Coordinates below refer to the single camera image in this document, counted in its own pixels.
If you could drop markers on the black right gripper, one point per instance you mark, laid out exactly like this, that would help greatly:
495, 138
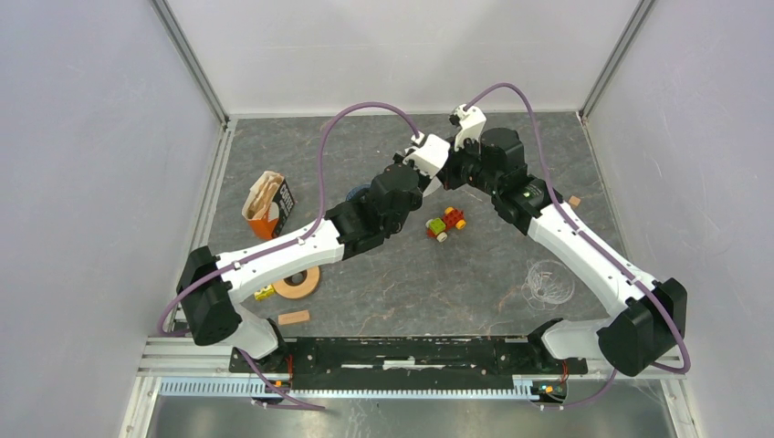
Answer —
447, 175

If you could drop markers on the white paper coffee filter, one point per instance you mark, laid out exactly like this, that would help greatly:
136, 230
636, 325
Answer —
432, 187

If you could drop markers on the blue plastic coffee dripper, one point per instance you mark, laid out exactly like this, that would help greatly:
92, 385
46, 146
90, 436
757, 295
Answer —
358, 194

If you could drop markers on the orange black coffee filter box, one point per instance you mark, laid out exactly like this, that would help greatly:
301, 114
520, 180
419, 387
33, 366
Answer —
268, 205

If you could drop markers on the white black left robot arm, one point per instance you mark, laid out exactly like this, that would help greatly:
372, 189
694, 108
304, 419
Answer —
212, 287

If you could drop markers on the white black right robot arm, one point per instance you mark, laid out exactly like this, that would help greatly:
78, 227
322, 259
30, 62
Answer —
646, 317

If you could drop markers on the clear glass coffee dripper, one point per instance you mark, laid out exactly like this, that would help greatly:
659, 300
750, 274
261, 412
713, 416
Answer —
548, 284

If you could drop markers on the red toy brick car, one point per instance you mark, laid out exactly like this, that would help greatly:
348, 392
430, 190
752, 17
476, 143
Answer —
437, 228

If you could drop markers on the small wooden rectangular block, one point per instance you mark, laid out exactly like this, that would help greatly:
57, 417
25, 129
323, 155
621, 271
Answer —
293, 318

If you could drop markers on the yellow green toy cube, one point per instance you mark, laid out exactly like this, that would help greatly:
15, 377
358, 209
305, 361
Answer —
264, 293

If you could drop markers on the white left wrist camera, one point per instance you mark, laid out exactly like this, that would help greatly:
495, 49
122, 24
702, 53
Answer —
427, 154

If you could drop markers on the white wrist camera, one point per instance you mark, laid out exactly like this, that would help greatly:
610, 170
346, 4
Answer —
427, 154
470, 122

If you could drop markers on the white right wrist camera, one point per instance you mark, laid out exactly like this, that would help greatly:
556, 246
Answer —
470, 122

